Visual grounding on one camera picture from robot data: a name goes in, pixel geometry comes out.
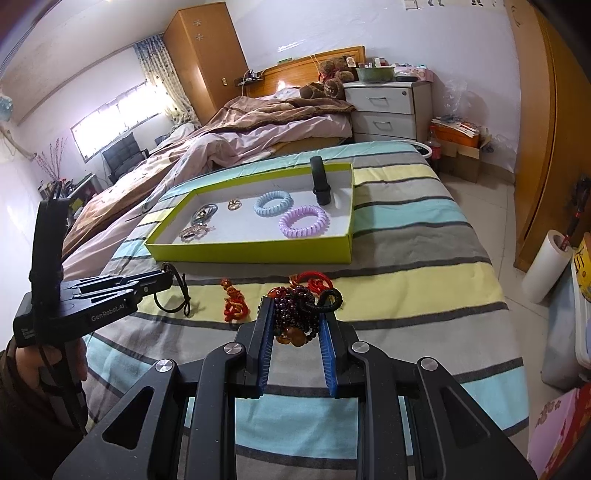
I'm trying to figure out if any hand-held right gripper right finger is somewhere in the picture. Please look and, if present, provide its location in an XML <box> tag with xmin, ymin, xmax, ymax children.
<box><xmin>318</xmin><ymin>314</ymin><xmax>539</xmax><ymax>480</ymax></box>

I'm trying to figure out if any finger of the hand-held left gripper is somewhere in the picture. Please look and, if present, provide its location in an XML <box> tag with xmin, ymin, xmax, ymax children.
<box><xmin>62</xmin><ymin>270</ymin><xmax>172</xmax><ymax>294</ymax></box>
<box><xmin>69</xmin><ymin>282</ymin><xmax>171</xmax><ymax>306</ymax></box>

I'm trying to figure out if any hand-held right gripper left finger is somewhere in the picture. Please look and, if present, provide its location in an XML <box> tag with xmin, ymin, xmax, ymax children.
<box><xmin>53</xmin><ymin>300</ymin><xmax>278</xmax><ymax>480</ymax></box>

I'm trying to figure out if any amber bead bracelet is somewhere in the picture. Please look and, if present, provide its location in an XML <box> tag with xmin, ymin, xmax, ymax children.
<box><xmin>276</xmin><ymin>329</ymin><xmax>309</xmax><ymax>347</ymax></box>

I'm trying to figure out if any dark purple bead bracelet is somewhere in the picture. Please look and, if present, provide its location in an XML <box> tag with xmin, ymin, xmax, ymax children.
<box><xmin>269</xmin><ymin>285</ymin><xmax>324</xmax><ymax>344</ymax></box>

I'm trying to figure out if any black beaded hair tie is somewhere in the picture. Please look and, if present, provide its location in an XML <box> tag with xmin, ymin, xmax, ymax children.
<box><xmin>154</xmin><ymin>262</ymin><xmax>194</xmax><ymax>319</ymax></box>

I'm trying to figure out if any thick black hair tie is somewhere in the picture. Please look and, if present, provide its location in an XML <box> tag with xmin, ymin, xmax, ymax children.
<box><xmin>302</xmin><ymin>288</ymin><xmax>344</xmax><ymax>315</ymax></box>

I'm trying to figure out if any gold flower hair clip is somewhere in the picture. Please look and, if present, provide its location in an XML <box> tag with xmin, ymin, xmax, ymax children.
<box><xmin>178</xmin><ymin>224</ymin><xmax>216</xmax><ymax>243</ymax></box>

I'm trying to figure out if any grey flower hair tie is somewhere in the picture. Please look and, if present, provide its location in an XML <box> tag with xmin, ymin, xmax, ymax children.
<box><xmin>191</xmin><ymin>203</ymin><xmax>219</xmax><ymax>228</ymax></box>

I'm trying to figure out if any green shallow box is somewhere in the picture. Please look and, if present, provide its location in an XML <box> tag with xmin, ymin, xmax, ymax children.
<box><xmin>144</xmin><ymin>162</ymin><xmax>355</xmax><ymax>265</ymax></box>

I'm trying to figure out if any purple spiral hair tie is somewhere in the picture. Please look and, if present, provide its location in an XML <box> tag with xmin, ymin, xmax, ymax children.
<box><xmin>278</xmin><ymin>206</ymin><xmax>331</xmax><ymax>240</ymax></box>

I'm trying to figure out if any blue spiral hair tie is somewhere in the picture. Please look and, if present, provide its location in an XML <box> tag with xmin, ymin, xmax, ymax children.
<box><xmin>254</xmin><ymin>190</ymin><xmax>294</xmax><ymax>218</ymax></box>

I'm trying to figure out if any black wristband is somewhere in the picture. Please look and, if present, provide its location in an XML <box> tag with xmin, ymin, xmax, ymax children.
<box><xmin>310</xmin><ymin>157</ymin><xmax>334</xmax><ymax>206</ymax></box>

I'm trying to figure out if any person's left hand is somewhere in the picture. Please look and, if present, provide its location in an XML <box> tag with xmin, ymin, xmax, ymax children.
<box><xmin>15</xmin><ymin>340</ymin><xmax>89</xmax><ymax>394</ymax></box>

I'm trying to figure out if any striped cloth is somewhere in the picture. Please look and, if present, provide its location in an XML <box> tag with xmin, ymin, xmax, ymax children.
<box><xmin>83</xmin><ymin>141</ymin><xmax>525</xmax><ymax>480</ymax></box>

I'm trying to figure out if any black chair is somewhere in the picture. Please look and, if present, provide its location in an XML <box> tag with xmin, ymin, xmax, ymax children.
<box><xmin>102</xmin><ymin>132</ymin><xmax>151</xmax><ymax>184</ymax></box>

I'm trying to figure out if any window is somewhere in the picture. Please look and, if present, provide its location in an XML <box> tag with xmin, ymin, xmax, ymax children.
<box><xmin>70</xmin><ymin>79</ymin><xmax>168</xmax><ymax>162</ymax></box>

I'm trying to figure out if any floral curtain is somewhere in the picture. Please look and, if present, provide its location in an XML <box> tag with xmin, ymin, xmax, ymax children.
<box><xmin>133</xmin><ymin>36</ymin><xmax>200</xmax><ymax>129</ymax></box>

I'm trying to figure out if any pink duvet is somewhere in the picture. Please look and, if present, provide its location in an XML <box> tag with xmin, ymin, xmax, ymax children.
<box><xmin>60</xmin><ymin>113</ymin><xmax>354</xmax><ymax>278</ymax></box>

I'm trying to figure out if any brown blanket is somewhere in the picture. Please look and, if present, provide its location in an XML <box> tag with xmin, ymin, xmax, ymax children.
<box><xmin>60</xmin><ymin>95</ymin><xmax>356</xmax><ymax>259</ymax></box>

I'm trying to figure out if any white trash bin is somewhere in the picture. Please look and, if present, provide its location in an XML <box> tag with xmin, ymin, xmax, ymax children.
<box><xmin>413</xmin><ymin>141</ymin><xmax>440</xmax><ymax>163</ymax></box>

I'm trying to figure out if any white storage bin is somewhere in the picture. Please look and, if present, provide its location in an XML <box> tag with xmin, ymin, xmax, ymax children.
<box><xmin>541</xmin><ymin>272</ymin><xmax>580</xmax><ymax>391</ymax></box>

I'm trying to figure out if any white paper roll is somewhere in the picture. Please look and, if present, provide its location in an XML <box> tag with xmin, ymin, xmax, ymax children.
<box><xmin>522</xmin><ymin>230</ymin><xmax>573</xmax><ymax>304</ymax></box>

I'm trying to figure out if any pink printed box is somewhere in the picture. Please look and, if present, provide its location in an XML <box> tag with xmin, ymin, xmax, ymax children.
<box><xmin>526</xmin><ymin>387</ymin><xmax>581</xmax><ymax>480</ymax></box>

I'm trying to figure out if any orange cardboard box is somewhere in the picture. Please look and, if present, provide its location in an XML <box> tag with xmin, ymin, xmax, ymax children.
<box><xmin>438</xmin><ymin>136</ymin><xmax>482</xmax><ymax>184</ymax></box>

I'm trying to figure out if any wooden wardrobe with flower stickers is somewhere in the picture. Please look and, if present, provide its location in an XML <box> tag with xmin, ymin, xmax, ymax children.
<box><xmin>164</xmin><ymin>4</ymin><xmax>249</xmax><ymax>126</ymax></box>

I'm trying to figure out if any white nightstand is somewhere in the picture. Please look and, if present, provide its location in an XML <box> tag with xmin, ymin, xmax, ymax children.
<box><xmin>344</xmin><ymin>80</ymin><xmax>433</xmax><ymax>144</ymax></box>

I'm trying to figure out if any yellow cardboard box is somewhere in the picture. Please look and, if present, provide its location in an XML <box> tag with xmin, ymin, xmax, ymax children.
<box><xmin>571</xmin><ymin>232</ymin><xmax>591</xmax><ymax>303</ymax></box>

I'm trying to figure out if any brown teddy bear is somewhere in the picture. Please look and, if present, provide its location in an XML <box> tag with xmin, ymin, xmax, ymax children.
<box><xmin>299</xmin><ymin>54</ymin><xmax>357</xmax><ymax>100</ymax></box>

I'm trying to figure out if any wooden headboard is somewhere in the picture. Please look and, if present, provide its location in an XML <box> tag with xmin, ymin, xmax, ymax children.
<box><xmin>245</xmin><ymin>45</ymin><xmax>366</xmax><ymax>99</ymax></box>

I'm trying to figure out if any green basin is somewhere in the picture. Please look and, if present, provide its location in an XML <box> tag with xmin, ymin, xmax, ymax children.
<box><xmin>355</xmin><ymin>66</ymin><xmax>396</xmax><ymax>84</ymax></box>

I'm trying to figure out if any clear plastic bag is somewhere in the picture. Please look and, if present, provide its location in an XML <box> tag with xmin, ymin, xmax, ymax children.
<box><xmin>441</xmin><ymin>78</ymin><xmax>517</xmax><ymax>162</ymax></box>

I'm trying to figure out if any large wooden closet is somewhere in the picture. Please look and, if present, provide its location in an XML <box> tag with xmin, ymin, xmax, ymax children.
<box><xmin>505</xmin><ymin>0</ymin><xmax>591</xmax><ymax>273</ymax></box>

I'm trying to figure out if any red hair tie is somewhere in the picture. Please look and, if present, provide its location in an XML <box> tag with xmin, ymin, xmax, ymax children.
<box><xmin>220</xmin><ymin>278</ymin><xmax>251</xmax><ymax>323</ymax></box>

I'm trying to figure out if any red knotted cord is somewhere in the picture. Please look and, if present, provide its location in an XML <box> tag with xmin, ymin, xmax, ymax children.
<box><xmin>290</xmin><ymin>271</ymin><xmax>334</xmax><ymax>296</ymax></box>

